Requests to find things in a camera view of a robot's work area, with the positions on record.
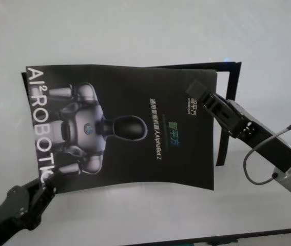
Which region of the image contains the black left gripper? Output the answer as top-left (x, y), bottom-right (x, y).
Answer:
top-left (6, 176), bottom-right (56, 228)

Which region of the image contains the black robot print poster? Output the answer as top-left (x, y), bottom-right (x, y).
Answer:
top-left (25, 62), bottom-right (219, 193)

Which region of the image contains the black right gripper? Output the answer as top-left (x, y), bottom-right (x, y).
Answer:
top-left (213, 99), bottom-right (291, 173)

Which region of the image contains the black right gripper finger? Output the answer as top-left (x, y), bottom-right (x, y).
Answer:
top-left (185, 79), bottom-right (228, 116)

